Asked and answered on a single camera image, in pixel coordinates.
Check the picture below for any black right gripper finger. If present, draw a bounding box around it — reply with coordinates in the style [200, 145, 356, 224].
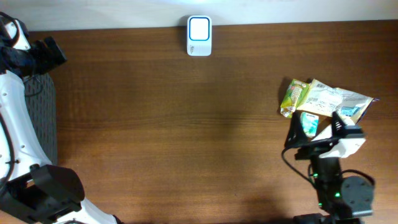
[284, 116, 308, 147]
[331, 111, 346, 136]

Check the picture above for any white tube gold cap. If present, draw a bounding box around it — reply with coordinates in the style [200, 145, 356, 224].
[312, 123, 332, 141]

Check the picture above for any teal tissue pack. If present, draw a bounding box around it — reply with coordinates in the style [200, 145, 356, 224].
[300, 112, 319, 138]

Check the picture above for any pale yellow snack bag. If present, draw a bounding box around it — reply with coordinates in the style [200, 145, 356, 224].
[297, 79, 377, 124]

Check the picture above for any green tea pouch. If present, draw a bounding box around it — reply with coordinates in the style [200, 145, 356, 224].
[280, 79, 310, 118]

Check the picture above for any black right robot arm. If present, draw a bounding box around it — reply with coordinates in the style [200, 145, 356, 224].
[281, 112, 376, 224]

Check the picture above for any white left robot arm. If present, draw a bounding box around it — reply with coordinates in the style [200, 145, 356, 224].
[1, 12, 120, 223]

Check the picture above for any white barcode scanner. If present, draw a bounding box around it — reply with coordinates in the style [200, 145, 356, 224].
[187, 15, 213, 57]

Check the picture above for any grey plastic basket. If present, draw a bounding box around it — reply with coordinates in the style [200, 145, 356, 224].
[24, 73, 58, 165]

